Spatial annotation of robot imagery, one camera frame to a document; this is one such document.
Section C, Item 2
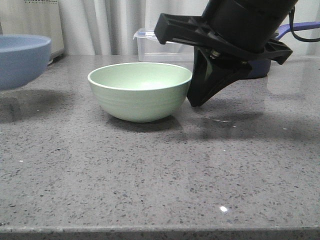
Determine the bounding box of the black cable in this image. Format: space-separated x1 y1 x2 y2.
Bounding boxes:
287 6 320 43

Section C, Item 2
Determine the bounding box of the dark blue saucepan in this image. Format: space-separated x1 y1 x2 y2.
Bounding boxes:
242 21 320 80

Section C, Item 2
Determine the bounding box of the light green bowl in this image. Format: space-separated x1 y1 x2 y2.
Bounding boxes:
87 62 192 123

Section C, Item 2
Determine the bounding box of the white curtain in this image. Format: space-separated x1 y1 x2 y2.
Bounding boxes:
57 0 320 56

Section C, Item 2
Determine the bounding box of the white kitchen appliance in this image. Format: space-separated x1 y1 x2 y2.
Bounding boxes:
0 0 65 63

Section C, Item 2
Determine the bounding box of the light blue bowl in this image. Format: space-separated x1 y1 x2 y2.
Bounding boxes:
0 34 52 90

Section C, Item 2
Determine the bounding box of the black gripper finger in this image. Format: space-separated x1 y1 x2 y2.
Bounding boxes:
187 47 252 107

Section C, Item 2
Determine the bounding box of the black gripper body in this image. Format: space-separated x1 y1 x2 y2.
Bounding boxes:
154 13 293 65

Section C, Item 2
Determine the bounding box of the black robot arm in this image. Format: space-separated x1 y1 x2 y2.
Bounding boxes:
154 0 296 107

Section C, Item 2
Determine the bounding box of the clear plastic food container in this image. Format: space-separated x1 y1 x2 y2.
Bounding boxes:
133 28 194 63

